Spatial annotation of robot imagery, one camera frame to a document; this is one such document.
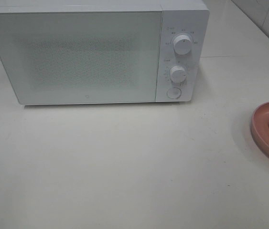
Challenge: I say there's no white microwave oven body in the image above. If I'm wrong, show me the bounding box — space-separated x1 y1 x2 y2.
0 0 210 103

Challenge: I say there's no upper white power knob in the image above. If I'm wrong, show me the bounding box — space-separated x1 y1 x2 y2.
172 33 193 55

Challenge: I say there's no lower white timer knob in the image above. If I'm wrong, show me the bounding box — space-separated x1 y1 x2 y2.
169 65 187 83

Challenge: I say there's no pink round plate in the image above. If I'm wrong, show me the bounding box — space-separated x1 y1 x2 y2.
250 102 269 158

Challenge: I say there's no round door release button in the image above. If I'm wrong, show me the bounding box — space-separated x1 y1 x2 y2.
167 88 182 99

